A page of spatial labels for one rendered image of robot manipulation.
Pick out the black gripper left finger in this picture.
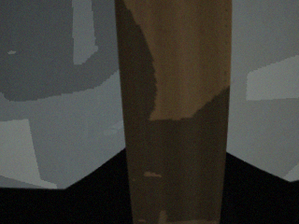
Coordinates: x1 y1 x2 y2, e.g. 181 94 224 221
0 148 134 224

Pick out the brown wooden rail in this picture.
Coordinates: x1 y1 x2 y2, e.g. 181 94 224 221
115 0 233 224

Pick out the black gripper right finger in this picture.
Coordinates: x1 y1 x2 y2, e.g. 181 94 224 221
220 152 299 224

